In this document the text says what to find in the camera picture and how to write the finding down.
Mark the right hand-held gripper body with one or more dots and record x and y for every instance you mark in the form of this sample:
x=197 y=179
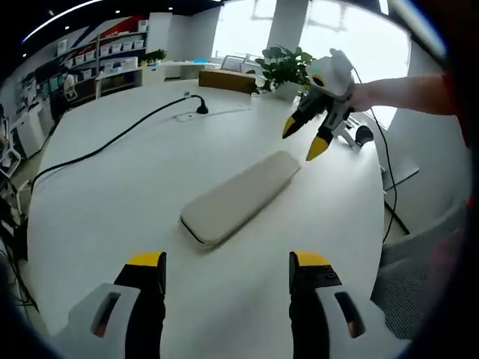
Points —
x=333 y=78

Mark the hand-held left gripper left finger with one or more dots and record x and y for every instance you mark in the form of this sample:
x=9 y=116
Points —
x=144 y=288

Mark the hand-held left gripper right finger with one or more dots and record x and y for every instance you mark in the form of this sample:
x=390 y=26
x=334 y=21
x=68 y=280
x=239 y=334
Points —
x=310 y=295

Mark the beige cutlery case lid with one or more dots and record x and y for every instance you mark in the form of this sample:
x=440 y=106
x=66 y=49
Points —
x=239 y=194

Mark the white handheld controller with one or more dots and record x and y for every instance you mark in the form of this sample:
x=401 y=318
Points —
x=346 y=136

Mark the large green potted plant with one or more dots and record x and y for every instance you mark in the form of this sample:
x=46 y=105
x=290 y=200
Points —
x=280 y=67

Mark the brown cardboard box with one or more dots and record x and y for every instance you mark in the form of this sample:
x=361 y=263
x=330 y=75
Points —
x=224 y=80

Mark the grey framed office chair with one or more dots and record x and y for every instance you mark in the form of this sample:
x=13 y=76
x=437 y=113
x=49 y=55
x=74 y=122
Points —
x=234 y=64

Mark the grey mesh office chair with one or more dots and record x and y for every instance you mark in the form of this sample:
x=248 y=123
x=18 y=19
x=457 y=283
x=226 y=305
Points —
x=411 y=291

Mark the long white desk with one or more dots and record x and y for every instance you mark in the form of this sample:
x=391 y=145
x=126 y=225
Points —
x=157 y=75

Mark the small green potted plant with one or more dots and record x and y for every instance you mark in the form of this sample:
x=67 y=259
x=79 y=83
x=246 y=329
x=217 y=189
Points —
x=153 y=57

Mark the white cabinet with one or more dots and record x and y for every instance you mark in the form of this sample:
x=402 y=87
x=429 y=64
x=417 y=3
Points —
x=31 y=132

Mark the metal shelf rack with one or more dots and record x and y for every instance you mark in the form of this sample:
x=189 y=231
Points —
x=112 y=48

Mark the row of white storage bins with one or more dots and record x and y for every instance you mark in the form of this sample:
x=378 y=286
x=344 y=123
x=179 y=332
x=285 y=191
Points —
x=108 y=50

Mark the ceiling light strip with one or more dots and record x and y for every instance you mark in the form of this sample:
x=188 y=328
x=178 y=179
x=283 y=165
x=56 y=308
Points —
x=56 y=16

